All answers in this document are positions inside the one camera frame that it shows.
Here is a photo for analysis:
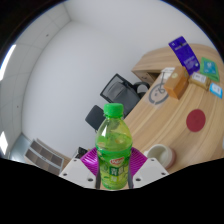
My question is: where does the purple stand-up card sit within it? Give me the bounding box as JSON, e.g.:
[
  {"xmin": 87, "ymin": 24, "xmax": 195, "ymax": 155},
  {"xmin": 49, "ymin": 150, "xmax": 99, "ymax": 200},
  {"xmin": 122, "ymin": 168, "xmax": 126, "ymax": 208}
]
[{"xmin": 167, "ymin": 35, "xmax": 201, "ymax": 76}]

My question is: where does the small beige box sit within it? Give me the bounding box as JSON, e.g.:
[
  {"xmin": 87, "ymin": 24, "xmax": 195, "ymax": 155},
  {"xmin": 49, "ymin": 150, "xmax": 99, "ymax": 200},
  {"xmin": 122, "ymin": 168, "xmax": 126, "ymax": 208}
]
[{"xmin": 188, "ymin": 71, "xmax": 212, "ymax": 92}]

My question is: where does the black printed carton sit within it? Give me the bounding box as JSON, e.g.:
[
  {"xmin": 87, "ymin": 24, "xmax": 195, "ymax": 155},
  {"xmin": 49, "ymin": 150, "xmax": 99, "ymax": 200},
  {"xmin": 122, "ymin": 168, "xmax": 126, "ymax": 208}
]
[{"xmin": 74, "ymin": 146, "xmax": 90, "ymax": 160}]

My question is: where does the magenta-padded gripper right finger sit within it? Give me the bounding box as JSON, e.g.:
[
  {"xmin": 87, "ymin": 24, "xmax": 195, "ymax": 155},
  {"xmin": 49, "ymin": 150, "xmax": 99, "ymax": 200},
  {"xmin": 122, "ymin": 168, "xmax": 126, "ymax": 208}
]
[{"xmin": 126, "ymin": 147, "xmax": 170, "ymax": 190}]

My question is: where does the orange wooden box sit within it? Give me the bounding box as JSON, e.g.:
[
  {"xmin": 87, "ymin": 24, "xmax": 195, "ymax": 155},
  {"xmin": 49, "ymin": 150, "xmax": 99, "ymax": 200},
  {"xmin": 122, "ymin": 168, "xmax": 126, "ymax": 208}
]
[{"xmin": 162, "ymin": 65, "xmax": 190, "ymax": 100}]

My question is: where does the round glass dish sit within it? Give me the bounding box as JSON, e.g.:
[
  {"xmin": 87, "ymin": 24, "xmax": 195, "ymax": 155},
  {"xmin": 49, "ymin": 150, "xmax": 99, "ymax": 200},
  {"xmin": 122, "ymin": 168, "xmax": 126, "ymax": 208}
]
[{"xmin": 148, "ymin": 83, "xmax": 170, "ymax": 106}]

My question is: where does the small green box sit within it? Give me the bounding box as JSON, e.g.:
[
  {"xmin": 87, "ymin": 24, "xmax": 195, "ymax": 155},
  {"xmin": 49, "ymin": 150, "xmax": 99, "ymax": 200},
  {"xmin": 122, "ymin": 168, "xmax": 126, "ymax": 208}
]
[{"xmin": 199, "ymin": 56, "xmax": 221, "ymax": 83}]

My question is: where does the grey mesh office chair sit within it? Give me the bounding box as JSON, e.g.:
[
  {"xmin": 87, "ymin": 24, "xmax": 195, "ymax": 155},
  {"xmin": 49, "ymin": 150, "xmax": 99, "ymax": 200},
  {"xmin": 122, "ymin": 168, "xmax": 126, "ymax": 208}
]
[{"xmin": 99, "ymin": 73, "xmax": 152, "ymax": 118}]

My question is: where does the flat round red coaster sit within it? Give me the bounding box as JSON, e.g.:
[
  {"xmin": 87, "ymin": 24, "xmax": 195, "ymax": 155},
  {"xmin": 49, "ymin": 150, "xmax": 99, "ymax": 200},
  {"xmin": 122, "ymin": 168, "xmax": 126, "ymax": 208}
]
[{"xmin": 185, "ymin": 108, "xmax": 207, "ymax": 133}]

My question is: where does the small blue box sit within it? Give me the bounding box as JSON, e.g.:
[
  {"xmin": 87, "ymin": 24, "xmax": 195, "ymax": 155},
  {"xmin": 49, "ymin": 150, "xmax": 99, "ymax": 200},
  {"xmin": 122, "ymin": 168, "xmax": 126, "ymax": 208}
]
[{"xmin": 209, "ymin": 82, "xmax": 224, "ymax": 99}]

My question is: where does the black office chair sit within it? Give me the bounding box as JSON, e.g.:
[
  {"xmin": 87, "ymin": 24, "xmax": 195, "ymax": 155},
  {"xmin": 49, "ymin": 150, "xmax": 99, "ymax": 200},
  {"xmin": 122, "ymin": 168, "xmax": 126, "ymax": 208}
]
[{"xmin": 84, "ymin": 104, "xmax": 106, "ymax": 133}]

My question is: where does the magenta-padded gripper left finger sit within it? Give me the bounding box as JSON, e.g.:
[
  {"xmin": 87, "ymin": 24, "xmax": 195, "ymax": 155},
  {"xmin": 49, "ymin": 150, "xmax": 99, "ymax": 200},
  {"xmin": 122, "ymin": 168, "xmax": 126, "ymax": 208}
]
[{"xmin": 59, "ymin": 147, "xmax": 100, "ymax": 190}]

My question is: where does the ceiling light panel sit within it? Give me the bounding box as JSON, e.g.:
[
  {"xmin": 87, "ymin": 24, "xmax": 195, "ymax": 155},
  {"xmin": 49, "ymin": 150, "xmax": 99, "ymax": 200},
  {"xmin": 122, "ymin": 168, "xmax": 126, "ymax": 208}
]
[
  {"xmin": 0, "ymin": 44, "xmax": 17, "ymax": 82},
  {"xmin": 0, "ymin": 130, "xmax": 9, "ymax": 156}
]

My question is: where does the green drink bottle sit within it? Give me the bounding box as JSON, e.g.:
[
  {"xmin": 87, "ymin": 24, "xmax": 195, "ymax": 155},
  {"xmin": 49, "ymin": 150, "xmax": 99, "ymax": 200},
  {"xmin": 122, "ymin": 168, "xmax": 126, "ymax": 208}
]
[{"xmin": 94, "ymin": 102, "xmax": 133, "ymax": 191}]

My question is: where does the wooden shelf cabinet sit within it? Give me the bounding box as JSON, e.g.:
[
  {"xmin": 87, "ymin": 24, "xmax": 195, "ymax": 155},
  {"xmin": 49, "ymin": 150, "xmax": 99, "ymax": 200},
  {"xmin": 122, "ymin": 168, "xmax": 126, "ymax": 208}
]
[{"xmin": 23, "ymin": 138, "xmax": 72, "ymax": 176}]

